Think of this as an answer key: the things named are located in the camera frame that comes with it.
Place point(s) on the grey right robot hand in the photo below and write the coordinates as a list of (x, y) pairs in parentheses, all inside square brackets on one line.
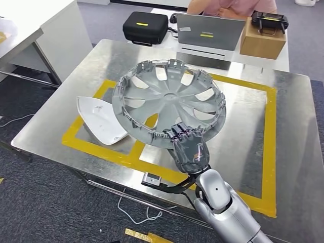
[(192, 151)]

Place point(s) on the white plastic shell part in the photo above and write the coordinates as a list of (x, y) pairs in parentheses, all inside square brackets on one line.
[(101, 120)]

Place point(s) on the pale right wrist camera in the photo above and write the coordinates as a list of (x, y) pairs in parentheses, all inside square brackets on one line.
[(151, 179)]

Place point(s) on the grey plastic wheel cover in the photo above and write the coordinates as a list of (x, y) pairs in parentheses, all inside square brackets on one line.
[(172, 100)]

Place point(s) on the black camera bracket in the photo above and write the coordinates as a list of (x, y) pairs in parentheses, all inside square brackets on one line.
[(177, 188)]

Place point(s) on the black zip case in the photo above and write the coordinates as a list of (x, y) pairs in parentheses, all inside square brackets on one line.
[(145, 28)]

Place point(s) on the grey laptop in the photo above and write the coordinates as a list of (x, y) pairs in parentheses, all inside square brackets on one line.
[(210, 32)]

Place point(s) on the black computer mouse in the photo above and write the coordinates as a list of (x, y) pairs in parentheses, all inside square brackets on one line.
[(173, 18)]

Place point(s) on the yellow floor tape line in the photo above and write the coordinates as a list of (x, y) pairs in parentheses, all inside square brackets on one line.
[(146, 236)]

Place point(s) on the brown cardboard box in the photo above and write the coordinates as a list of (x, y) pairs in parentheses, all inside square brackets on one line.
[(263, 43)]

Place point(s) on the black handheld controller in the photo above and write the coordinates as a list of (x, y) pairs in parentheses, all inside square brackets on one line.
[(270, 20)]

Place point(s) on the steel workbench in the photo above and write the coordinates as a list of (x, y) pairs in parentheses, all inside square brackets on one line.
[(291, 134)]

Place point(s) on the person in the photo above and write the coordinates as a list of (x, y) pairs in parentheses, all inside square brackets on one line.
[(232, 6)]

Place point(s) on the person's white shoe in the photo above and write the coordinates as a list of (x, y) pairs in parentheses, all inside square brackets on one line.
[(305, 2)]

